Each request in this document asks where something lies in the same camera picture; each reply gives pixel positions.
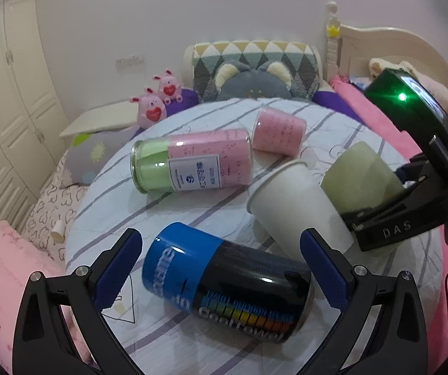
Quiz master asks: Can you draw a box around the small pink towel jar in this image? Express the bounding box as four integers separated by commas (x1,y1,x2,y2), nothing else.
251,106,306,157

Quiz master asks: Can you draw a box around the grey bear plush pillow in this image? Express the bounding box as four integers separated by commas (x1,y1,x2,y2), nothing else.
214,61,293,101

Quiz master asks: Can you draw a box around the white paper cup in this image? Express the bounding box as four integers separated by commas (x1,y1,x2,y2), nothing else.
246,160,354,261

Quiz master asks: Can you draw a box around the pink floral quilt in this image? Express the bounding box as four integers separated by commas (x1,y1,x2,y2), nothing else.
0,217,92,372

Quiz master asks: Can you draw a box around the blue cartoon pillow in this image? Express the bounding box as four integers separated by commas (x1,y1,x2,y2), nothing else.
349,75,373,92

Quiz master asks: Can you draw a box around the green plastic cup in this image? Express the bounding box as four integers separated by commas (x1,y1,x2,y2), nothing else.
321,141,405,214

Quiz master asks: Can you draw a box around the pink bunny plush front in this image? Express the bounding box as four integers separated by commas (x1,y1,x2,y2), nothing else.
130,87,167,130

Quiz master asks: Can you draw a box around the diamond pattern pillow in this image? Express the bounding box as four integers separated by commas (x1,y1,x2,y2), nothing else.
183,40,322,102

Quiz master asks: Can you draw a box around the cream wardrobe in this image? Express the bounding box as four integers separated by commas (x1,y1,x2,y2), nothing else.
0,0,69,230

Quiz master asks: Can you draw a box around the pink bunny plush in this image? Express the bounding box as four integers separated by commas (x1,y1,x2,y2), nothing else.
130,87,167,130
152,69,182,105

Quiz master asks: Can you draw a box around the pink bed blanket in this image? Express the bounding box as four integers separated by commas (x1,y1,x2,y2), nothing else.
329,76,448,369

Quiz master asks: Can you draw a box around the pink bunny plush rear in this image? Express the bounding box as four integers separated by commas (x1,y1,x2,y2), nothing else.
152,69,182,105

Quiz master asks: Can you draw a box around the pink green towel jar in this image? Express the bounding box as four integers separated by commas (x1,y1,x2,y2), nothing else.
130,129,254,194

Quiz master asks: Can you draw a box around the cream wooden bed headboard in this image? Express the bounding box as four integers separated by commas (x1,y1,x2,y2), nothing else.
323,2,448,88

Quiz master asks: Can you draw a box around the purple cushion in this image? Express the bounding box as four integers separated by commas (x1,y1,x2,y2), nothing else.
166,89,199,117

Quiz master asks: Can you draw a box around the heart print pillow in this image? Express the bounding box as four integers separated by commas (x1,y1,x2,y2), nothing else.
22,152,88,266

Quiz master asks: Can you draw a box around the white wall socket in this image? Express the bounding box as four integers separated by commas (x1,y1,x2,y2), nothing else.
116,54,144,71

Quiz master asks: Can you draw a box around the blue black CoolTowel can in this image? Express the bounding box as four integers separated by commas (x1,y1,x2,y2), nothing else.
142,222,312,344

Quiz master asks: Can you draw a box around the cream dog plush toy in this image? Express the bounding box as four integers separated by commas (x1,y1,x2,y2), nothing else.
369,57,448,114

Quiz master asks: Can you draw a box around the grey flower print pillow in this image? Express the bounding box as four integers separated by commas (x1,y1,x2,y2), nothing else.
61,126,143,188

